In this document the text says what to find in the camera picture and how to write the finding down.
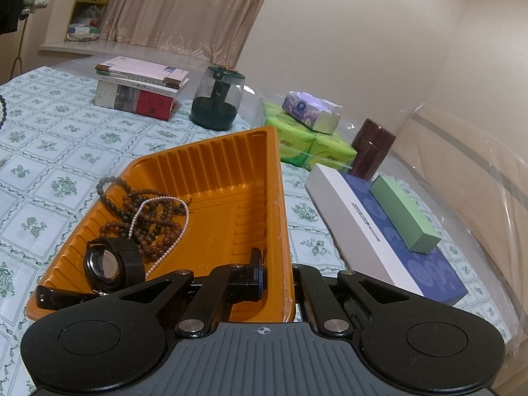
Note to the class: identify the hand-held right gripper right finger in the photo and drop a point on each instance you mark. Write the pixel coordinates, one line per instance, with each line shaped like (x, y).
(305, 274)

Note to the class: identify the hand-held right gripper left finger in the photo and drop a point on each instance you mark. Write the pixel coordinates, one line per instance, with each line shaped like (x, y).
(247, 282)

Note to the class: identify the white pearl strand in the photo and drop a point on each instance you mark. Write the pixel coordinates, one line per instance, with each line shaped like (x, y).
(186, 219)

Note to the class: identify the orange plastic tray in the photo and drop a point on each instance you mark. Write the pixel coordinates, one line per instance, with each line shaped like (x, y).
(231, 181)

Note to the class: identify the glossy black hair clip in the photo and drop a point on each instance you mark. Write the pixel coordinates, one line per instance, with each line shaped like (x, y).
(53, 297)

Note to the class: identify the long white box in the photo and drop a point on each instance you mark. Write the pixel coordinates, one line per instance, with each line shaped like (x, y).
(363, 227)

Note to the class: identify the long green box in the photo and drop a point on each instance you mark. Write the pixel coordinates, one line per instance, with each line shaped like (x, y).
(404, 210)

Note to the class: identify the blue patterned box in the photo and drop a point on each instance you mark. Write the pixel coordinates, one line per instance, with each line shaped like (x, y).
(433, 272)

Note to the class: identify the bundle of green tissue packs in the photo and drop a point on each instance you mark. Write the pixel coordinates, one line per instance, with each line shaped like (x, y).
(297, 140)

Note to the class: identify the brown box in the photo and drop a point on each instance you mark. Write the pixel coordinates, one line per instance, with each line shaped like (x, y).
(369, 152)

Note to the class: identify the purple tissue pack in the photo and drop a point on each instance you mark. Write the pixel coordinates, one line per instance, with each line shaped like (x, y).
(305, 109)

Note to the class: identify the dark green glass jar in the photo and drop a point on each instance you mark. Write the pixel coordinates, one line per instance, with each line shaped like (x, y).
(214, 113)

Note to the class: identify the clear plastic sheet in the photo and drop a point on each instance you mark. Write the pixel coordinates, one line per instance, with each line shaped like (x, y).
(486, 214)

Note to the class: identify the thin white book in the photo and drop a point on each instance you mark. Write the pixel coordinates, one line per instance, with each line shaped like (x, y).
(140, 79)

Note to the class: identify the cream book brown edge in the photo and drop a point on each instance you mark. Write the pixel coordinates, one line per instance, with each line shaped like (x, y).
(136, 66)

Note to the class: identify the bay window ledge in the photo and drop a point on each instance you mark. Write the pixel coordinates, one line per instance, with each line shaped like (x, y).
(123, 49)

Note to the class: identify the beige curtain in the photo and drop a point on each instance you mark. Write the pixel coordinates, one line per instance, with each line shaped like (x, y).
(185, 8)

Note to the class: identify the white plastic bag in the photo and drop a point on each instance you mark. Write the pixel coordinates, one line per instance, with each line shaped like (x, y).
(84, 24)

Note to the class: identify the black jacket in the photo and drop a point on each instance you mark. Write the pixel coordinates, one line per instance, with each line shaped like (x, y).
(10, 0)

